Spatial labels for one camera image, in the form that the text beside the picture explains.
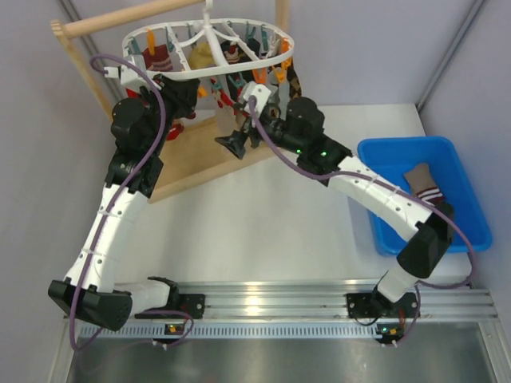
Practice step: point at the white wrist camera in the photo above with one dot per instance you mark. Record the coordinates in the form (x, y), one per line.
(129, 78)
(260, 92)

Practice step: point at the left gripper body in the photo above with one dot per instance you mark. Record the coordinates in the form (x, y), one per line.
(176, 105)

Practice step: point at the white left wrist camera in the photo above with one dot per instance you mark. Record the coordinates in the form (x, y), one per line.
(129, 78)

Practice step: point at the aluminium mounting rail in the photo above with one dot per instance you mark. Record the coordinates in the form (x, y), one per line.
(323, 310)

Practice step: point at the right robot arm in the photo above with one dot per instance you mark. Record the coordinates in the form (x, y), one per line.
(426, 229)

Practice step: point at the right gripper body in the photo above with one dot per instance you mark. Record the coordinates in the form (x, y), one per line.
(275, 128)

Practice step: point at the blue plastic bin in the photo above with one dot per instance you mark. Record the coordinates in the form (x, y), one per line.
(393, 157)

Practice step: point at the mustard yellow sock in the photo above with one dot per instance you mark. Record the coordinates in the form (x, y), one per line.
(200, 56)

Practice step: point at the red patterned sock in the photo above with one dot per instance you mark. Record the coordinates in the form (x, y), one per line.
(179, 125)

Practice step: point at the wooden hanger rack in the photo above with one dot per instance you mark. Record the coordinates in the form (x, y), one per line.
(192, 158)

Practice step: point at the grey blue sock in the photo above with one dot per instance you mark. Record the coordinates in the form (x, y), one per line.
(280, 92)

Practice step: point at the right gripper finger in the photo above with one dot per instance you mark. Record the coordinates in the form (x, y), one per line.
(240, 109)
(234, 143)

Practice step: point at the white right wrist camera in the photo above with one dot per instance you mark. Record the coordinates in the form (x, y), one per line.
(260, 92)

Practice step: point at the brown argyle sock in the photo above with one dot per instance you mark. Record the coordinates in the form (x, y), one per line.
(294, 82)

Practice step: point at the beige striped sock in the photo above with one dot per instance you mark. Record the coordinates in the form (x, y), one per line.
(422, 184)

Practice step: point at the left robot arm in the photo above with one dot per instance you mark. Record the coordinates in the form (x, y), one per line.
(89, 291)

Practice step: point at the red reindeer sock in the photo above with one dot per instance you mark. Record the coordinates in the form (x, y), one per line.
(225, 116)
(234, 87)

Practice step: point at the dark navy santa sock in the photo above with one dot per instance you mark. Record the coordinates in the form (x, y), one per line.
(234, 54)

